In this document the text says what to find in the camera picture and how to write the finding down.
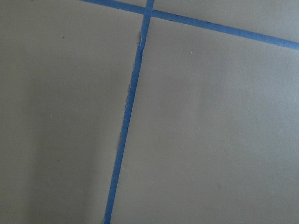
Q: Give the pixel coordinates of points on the long blue tape strip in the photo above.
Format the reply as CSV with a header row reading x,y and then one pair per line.
x,y
128,111

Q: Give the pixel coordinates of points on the crossing blue tape strip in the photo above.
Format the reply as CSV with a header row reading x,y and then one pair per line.
x,y
198,23

